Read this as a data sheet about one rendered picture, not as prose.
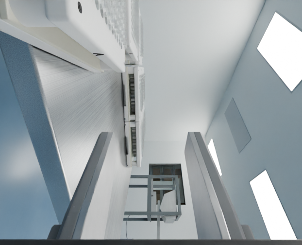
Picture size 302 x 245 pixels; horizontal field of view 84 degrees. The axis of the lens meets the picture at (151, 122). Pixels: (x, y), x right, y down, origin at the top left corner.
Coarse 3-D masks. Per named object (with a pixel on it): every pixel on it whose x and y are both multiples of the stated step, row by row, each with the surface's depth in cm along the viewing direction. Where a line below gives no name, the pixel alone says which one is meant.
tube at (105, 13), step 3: (108, 6) 18; (102, 9) 19; (105, 9) 19; (108, 9) 19; (111, 9) 20; (102, 12) 19; (105, 12) 19; (108, 12) 19; (111, 12) 20; (102, 15) 19; (105, 15) 19; (108, 15) 19; (111, 15) 20
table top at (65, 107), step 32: (0, 32) 17; (32, 64) 18; (64, 64) 25; (32, 96) 20; (64, 96) 25; (96, 96) 39; (32, 128) 22; (64, 128) 25; (96, 128) 39; (64, 160) 25; (64, 192) 26
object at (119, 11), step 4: (108, 0) 19; (112, 0) 20; (116, 0) 22; (120, 0) 26; (124, 0) 29; (112, 4) 20; (116, 4) 23; (120, 4) 27; (112, 8) 21; (116, 8) 23; (120, 8) 26; (124, 8) 29; (116, 12) 23; (120, 12) 25; (124, 12) 29; (116, 16) 23; (120, 16) 27; (120, 20) 26; (124, 20) 29; (120, 24) 25; (124, 24) 29; (120, 28) 27; (124, 28) 29; (124, 32) 30
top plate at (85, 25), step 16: (48, 0) 12; (64, 0) 12; (80, 0) 13; (48, 16) 12; (64, 16) 12; (80, 16) 13; (96, 16) 17; (64, 32) 14; (80, 32) 14; (96, 32) 17; (96, 48) 19; (112, 48) 24; (112, 64) 27
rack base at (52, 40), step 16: (0, 0) 12; (0, 16) 12; (16, 32) 14; (32, 32) 14; (48, 32) 17; (48, 48) 19; (64, 48) 20; (80, 48) 24; (80, 64) 27; (96, 64) 31
